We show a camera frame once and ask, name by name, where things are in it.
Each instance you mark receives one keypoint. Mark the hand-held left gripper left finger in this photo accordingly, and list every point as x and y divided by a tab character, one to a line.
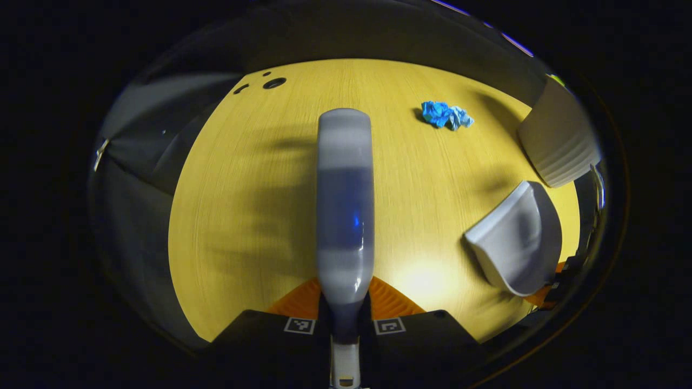
270	346

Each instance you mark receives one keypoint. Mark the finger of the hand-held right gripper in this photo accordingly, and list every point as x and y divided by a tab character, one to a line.
542	298

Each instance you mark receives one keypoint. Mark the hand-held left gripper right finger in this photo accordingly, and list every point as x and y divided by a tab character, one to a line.
421	346

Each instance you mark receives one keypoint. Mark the grey plastic dustpan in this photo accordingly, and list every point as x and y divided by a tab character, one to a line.
519	243

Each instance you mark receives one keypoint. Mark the small grey broom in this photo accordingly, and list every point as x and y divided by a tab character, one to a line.
346	216

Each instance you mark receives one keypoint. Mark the white ribbed garbage bin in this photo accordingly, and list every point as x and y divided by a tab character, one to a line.
559	140

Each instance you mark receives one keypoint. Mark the blue paper trash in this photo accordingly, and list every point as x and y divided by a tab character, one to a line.
440	114

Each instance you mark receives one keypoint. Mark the small metal clip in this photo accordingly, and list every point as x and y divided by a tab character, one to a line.
100	154

